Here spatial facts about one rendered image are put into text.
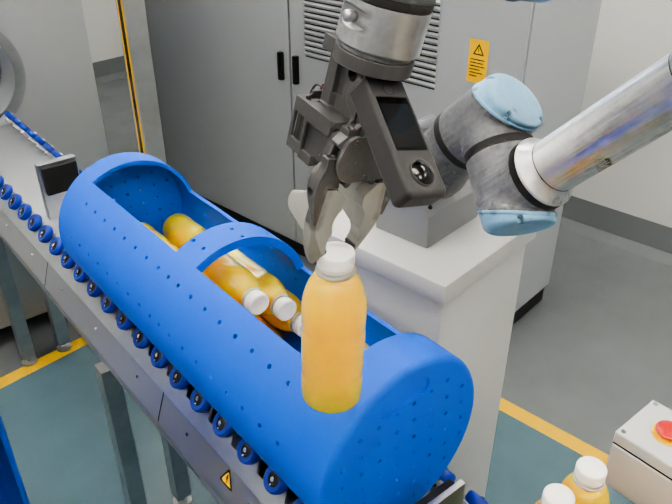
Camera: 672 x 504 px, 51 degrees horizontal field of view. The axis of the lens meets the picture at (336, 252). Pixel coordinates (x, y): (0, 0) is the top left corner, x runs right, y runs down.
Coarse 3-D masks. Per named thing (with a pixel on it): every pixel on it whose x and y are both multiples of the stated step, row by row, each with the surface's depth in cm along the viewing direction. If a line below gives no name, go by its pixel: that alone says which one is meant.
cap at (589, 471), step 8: (584, 456) 92; (576, 464) 91; (584, 464) 91; (592, 464) 91; (600, 464) 91; (576, 472) 91; (584, 472) 90; (592, 472) 90; (600, 472) 90; (584, 480) 90; (592, 480) 89; (600, 480) 89
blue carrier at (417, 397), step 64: (128, 192) 149; (192, 192) 152; (128, 256) 121; (192, 256) 112; (256, 256) 139; (192, 320) 106; (256, 320) 99; (192, 384) 111; (256, 384) 94; (384, 384) 85; (448, 384) 94; (256, 448) 98; (320, 448) 85; (384, 448) 90; (448, 448) 102
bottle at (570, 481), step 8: (568, 480) 93; (576, 480) 91; (576, 488) 91; (584, 488) 90; (592, 488) 90; (600, 488) 90; (576, 496) 91; (584, 496) 91; (592, 496) 90; (600, 496) 91; (608, 496) 92
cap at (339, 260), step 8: (328, 248) 70; (336, 248) 70; (344, 248) 70; (352, 248) 70; (328, 256) 69; (336, 256) 69; (344, 256) 69; (352, 256) 69; (320, 264) 69; (328, 264) 68; (336, 264) 68; (344, 264) 68; (352, 264) 69; (328, 272) 69; (336, 272) 69; (344, 272) 69
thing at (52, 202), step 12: (72, 156) 181; (36, 168) 177; (48, 168) 176; (60, 168) 178; (72, 168) 180; (48, 180) 177; (60, 180) 179; (72, 180) 181; (48, 192) 179; (60, 192) 181; (48, 204) 182; (60, 204) 184; (48, 216) 184
